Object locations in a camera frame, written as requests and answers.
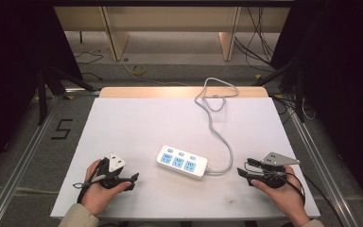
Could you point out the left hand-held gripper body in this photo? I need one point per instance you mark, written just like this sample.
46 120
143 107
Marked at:
112 170

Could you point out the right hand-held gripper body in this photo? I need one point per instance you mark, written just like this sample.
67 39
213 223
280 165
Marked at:
272 171

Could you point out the person's left hand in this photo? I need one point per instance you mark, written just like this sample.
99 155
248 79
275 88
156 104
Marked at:
99 195

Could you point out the person's right hand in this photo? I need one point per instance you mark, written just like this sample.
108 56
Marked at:
283 198

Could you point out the white power strip blue sockets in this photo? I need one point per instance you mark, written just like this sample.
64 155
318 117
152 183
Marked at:
182 161

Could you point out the black metal stand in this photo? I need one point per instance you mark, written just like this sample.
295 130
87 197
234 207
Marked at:
42 94
291 78

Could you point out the yellow tape roll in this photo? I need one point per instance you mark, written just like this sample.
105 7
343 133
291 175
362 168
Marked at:
137 70

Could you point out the wooden shelf unit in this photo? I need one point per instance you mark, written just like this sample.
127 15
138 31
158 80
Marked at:
170 22

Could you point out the aluminium floor rail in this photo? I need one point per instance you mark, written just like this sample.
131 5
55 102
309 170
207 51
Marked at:
15 170
324 170

